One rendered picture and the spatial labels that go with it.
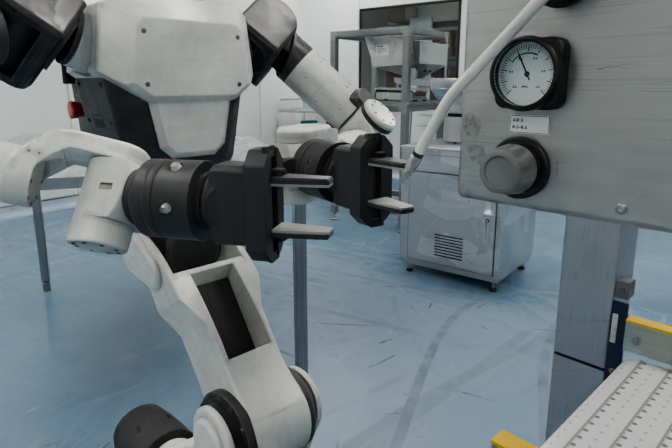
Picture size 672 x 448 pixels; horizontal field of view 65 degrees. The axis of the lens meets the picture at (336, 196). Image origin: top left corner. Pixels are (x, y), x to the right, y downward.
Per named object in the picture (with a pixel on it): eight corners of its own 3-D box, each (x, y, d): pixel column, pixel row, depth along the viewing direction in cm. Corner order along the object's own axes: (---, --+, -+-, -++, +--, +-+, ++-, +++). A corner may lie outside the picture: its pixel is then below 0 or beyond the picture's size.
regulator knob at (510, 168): (467, 199, 28) (472, 115, 27) (490, 193, 30) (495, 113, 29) (527, 209, 26) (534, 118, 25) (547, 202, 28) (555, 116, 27)
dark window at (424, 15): (358, 102, 656) (359, 9, 633) (359, 102, 657) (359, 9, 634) (456, 105, 577) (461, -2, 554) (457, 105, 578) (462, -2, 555)
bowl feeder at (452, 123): (417, 143, 312) (419, 78, 304) (444, 138, 340) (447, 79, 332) (497, 149, 283) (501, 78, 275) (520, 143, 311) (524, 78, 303)
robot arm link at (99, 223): (164, 145, 56) (73, 142, 59) (139, 242, 53) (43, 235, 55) (209, 183, 66) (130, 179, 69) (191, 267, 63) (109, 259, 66)
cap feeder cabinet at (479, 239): (396, 271, 317) (399, 145, 301) (439, 248, 361) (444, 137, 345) (498, 296, 279) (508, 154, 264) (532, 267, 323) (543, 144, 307)
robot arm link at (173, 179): (288, 140, 59) (191, 138, 62) (254, 151, 50) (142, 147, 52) (290, 248, 61) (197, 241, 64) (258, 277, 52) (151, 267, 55)
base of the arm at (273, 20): (238, 98, 108) (206, 53, 109) (284, 76, 116) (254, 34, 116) (263, 57, 96) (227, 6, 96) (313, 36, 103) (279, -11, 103)
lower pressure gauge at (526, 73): (486, 110, 28) (490, 37, 27) (498, 109, 29) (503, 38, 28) (555, 113, 25) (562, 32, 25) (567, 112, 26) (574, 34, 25)
